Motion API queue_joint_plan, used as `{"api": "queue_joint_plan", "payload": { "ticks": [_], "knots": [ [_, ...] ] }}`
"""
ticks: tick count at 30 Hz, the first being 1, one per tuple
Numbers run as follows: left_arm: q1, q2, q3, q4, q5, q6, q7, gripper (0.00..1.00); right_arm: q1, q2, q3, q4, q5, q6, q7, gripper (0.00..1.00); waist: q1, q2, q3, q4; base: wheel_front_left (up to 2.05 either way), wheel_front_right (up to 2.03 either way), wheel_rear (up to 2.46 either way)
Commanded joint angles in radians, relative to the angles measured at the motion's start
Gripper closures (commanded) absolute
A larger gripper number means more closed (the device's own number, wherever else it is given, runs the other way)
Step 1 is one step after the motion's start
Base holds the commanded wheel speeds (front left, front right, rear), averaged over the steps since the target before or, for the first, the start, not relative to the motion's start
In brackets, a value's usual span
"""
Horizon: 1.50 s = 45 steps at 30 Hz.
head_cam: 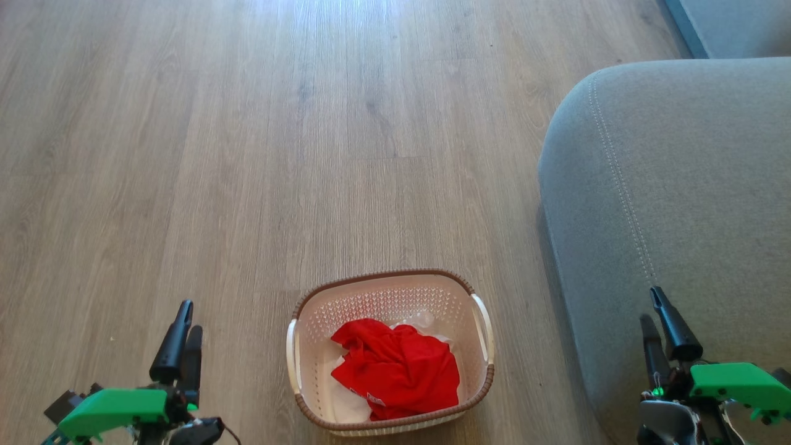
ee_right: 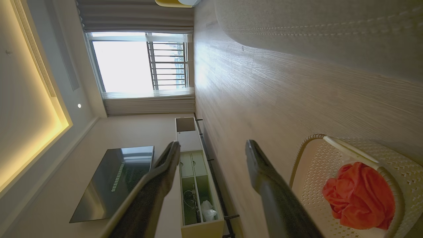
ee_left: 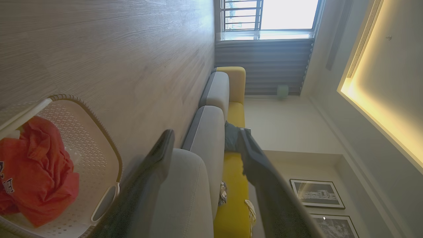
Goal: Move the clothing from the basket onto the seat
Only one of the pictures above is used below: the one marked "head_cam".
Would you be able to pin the white cloth garment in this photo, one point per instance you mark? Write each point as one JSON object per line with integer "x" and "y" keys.
{"x": 352, "y": 405}

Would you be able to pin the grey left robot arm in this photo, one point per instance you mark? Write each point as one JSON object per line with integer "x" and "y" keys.
{"x": 198, "y": 432}

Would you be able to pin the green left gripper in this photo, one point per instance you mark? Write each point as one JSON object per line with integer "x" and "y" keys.
{"x": 114, "y": 408}

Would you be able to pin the red cloth garment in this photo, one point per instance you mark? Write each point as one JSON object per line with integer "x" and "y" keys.
{"x": 401, "y": 371}

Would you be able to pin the grey fabric sofa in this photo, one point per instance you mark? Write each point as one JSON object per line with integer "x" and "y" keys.
{"x": 680, "y": 185}

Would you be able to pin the cream plastic laundry basket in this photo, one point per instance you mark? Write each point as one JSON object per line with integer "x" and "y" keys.
{"x": 395, "y": 296}

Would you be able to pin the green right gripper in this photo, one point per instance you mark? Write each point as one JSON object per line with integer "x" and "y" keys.
{"x": 735, "y": 383}

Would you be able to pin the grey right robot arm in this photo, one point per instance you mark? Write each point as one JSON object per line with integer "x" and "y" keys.
{"x": 667, "y": 423}

